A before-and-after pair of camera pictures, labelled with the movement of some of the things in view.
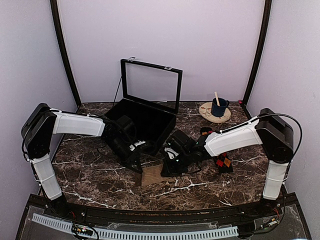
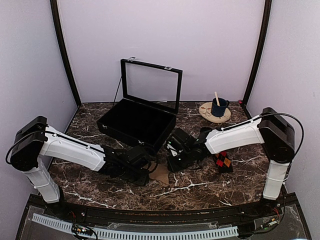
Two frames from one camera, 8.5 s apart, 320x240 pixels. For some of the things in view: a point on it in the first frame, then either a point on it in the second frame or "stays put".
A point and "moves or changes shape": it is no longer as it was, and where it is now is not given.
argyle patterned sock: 223,160 stays put
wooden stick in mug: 216,97 stays put
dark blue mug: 219,111 stays put
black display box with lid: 151,93 stays put
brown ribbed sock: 151,175 moves or changes shape
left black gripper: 134,156 to 144,178
